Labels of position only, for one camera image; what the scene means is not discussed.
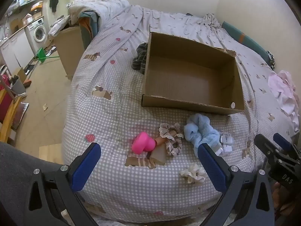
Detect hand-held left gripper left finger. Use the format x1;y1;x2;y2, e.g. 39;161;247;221
24;142;101;226

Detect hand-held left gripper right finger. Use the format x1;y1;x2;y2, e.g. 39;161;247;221
198;143;275;226

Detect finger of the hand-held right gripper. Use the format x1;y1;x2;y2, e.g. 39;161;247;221
273;133;301;160
254;134;280;163

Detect cream scrunchie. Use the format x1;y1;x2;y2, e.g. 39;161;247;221
180;163;206;184

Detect fluffy light blue scrunchie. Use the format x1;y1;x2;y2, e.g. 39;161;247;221
183;113;227;157

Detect brown lace-trimmed scrunchie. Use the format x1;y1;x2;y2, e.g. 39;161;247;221
159;122;184;156

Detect pink heart-shaped toy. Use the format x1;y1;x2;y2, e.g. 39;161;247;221
131;132;156;154

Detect cardboard box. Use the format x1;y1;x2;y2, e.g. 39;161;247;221
141;32;245;116

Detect person's right hand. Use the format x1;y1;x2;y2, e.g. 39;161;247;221
271;181;301;217

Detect white paper tags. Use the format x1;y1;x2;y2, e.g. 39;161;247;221
216;132;234;157

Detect pale pink cloth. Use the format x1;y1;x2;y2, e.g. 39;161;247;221
268;70;300;132

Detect brown cardboard scrap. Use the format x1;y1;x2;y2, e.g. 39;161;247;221
148;144;168;165

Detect tan cardboard tube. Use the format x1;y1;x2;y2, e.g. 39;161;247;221
154;135;176;147

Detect person's grey trouser leg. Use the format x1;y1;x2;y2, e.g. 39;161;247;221
0;142;71;226

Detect silver padded mat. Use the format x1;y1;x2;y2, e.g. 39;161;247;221
12;102;30;130

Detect black and white patterned item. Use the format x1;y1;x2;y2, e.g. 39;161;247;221
267;50;276;70

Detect yellow wooden chair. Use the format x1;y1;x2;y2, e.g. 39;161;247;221
0;75;23;144

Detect teal pillow with orange stripe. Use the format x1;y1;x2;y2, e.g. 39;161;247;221
221;21;273;64

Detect grey bin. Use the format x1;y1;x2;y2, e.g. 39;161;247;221
11;75;27;95

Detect red bag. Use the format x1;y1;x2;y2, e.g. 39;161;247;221
0;74;13;123

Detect light wooden cabinet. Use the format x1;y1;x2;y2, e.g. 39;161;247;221
55;26;83;82

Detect dark striped cloth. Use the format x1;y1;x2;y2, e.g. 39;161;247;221
131;43;148;75

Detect teal and orange folded cushion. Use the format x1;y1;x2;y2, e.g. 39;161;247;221
79;12;102;50

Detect white kitchen cabinet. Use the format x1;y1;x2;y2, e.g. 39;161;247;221
0;29;35;69

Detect crumpled printed cloth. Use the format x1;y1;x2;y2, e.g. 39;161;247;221
202;13;222;29

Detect white washing machine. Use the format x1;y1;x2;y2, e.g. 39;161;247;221
26;18;48;44

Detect white printed duvet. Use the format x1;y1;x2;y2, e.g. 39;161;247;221
48;0;144;38

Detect cluttered wall shelves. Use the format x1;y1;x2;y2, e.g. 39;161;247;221
5;0;46;31

